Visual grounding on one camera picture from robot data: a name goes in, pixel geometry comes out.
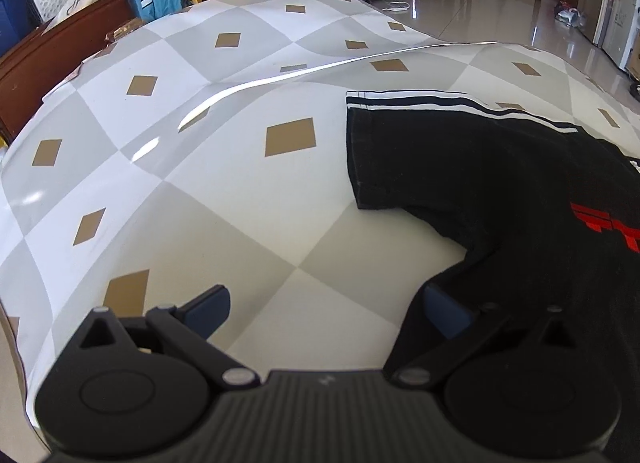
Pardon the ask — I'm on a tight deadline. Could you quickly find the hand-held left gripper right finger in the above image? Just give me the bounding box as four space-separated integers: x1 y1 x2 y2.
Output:
395 288 576 390

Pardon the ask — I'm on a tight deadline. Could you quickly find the white bag with loop print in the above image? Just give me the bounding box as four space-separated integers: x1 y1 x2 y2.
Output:
52 0 113 26

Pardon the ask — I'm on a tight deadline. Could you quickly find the blue plastic bin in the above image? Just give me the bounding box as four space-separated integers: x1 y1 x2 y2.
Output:
0 0 31 58

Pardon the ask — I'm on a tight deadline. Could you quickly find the black t-shirt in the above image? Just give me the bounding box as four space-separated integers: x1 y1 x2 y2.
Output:
345 90 640 394

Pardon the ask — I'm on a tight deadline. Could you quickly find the brown wooden cabinet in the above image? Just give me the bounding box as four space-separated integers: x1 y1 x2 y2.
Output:
0 0 136 144

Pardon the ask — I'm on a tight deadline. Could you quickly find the white appliance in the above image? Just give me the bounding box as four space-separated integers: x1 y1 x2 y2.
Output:
600 0 640 68

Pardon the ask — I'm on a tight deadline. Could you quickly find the diamond-patterned tablecloth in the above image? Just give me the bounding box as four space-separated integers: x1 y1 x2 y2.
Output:
0 0 640 424

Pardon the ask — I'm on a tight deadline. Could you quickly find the plastic bag on floor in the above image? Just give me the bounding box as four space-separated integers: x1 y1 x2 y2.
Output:
555 2 586 26

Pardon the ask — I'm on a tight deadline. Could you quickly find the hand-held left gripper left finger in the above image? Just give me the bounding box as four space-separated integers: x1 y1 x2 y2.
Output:
80 284 261 390

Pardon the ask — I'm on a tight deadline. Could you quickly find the cardboard box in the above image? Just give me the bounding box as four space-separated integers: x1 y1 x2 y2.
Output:
625 35 640 81

